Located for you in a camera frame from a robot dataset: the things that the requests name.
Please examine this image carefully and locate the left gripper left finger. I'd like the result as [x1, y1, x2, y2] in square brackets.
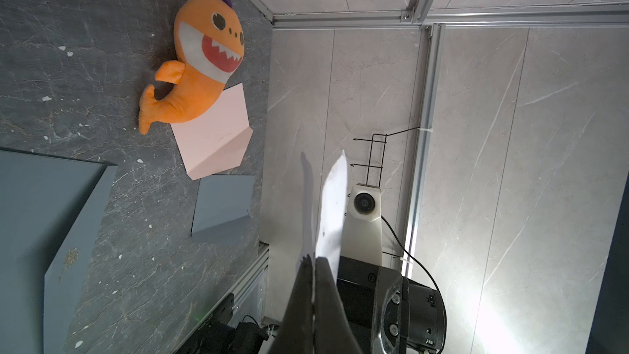
[269, 255, 314, 354]

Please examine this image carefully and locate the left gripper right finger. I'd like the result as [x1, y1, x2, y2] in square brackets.
[313, 257, 362, 353]

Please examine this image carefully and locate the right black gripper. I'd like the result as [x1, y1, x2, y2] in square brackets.
[337, 257, 447, 353]

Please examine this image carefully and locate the white blue bordered letter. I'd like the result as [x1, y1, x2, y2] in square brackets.
[300, 152, 348, 280]

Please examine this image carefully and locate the grey envelope front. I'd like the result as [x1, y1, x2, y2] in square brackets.
[191, 175, 255, 246]

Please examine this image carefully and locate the grey envelope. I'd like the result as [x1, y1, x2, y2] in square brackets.
[191, 175, 255, 246]
[1, 149, 117, 353]

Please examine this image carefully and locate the grey envelope under pink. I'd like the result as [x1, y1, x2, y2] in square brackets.
[1, 149, 117, 353]

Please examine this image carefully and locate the orange shark plush toy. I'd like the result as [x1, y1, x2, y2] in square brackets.
[139, 0, 245, 134]

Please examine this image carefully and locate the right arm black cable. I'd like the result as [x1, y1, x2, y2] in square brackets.
[380, 215, 448, 354]

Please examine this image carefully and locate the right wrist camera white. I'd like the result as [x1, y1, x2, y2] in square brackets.
[341, 185, 383, 266]

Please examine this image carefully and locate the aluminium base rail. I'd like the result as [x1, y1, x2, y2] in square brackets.
[175, 244, 270, 353]

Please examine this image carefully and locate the black wire hook rack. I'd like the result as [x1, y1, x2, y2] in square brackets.
[350, 126, 424, 188]

